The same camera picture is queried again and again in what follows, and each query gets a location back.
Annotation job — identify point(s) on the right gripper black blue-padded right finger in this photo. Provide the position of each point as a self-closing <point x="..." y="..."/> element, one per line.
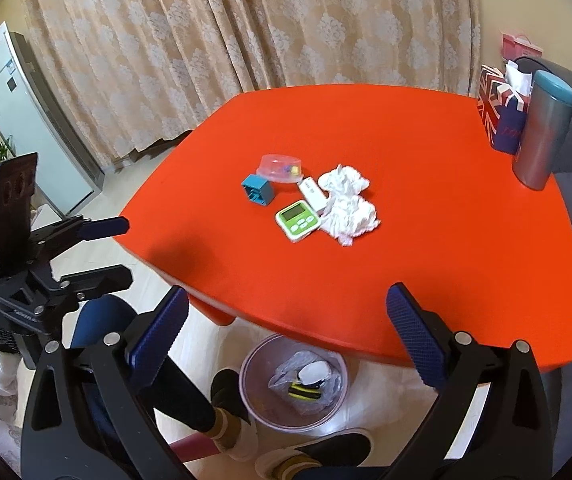
<point x="490" y="417"/>

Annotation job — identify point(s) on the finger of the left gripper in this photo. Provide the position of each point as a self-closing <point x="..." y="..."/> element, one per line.
<point x="93" y="284"/>
<point x="51" y="241"/>

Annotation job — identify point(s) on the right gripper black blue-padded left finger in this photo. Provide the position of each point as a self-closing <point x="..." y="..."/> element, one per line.
<point x="59" y="440"/>

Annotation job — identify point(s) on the blue plastic cube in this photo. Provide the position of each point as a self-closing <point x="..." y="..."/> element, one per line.
<point x="258" y="189"/>

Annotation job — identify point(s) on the clear plastic lidded container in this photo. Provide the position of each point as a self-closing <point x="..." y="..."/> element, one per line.
<point x="281" y="169"/>

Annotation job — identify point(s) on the white tissue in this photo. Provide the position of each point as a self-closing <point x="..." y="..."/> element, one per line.
<point x="347" y="217"/>
<point x="343" y="181"/>

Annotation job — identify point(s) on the white round trash item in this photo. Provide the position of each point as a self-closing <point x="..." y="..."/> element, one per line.
<point x="315" y="372"/>

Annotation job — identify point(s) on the pink mesh trash bin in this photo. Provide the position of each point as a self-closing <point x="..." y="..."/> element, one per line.
<point x="264" y="405"/>

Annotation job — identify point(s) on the yellow black trash item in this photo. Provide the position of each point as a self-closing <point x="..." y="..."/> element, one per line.
<point x="305" y="392"/>

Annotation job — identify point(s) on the clear plastic trash bag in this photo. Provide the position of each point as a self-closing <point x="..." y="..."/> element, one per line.
<point x="287" y="372"/>

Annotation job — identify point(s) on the red stool leg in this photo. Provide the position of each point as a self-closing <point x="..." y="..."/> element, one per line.
<point x="194" y="447"/>

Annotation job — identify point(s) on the white standing air conditioner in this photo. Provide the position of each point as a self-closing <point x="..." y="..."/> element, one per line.
<point x="32" y="121"/>

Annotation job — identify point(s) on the left slippered foot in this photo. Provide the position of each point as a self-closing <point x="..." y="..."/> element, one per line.
<point x="234" y="432"/>

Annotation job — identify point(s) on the slippered foot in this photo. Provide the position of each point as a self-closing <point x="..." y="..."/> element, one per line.
<point x="346" y="448"/>
<point x="234" y="432"/>

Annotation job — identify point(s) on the right slippered foot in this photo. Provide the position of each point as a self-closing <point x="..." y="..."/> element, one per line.
<point x="346" y="448"/>

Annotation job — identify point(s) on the beige patterned curtain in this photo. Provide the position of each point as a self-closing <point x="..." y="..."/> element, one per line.
<point x="135" y="72"/>

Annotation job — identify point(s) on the red low table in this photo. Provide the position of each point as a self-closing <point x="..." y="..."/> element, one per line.
<point x="457" y="228"/>

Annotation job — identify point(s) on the green digital timer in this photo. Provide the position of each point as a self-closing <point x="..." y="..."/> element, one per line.
<point x="297" y="220"/>

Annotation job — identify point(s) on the white rectangular device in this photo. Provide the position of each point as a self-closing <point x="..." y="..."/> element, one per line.
<point x="313" y="194"/>

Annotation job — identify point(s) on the union jack tissue box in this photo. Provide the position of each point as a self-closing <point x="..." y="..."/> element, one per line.
<point x="503" y="105"/>

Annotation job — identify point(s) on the grey teal-lidded thermos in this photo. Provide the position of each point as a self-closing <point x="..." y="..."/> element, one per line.
<point x="545" y="129"/>

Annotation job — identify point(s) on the pink bag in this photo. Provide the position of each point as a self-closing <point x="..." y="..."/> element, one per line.
<point x="515" y="46"/>

